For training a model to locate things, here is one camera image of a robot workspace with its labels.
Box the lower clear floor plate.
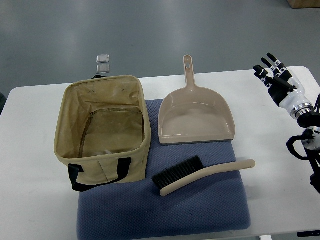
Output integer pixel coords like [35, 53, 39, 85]
[96, 64, 110, 74]

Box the black table bracket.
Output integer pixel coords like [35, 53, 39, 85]
[297, 230, 320, 238]

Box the cardboard box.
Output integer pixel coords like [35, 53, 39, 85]
[287, 0, 320, 9]

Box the blue cushion mat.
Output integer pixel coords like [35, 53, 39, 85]
[77, 99, 251, 240]

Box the pink dustpan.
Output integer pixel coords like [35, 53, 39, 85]
[158, 55, 236, 145]

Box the yellow fabric bag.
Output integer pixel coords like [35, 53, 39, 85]
[54, 75, 151, 192]

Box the pink hand broom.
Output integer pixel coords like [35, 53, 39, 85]
[152, 156, 256, 197]

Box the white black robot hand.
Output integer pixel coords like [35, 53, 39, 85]
[253, 52, 314, 120]

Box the clear floor plate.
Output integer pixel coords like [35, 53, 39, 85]
[96, 64, 110, 74]
[96, 54, 110, 64]

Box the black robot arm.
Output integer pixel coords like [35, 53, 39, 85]
[286, 98, 320, 192]

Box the upper clear floor plate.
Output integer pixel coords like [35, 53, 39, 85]
[96, 54, 110, 64]

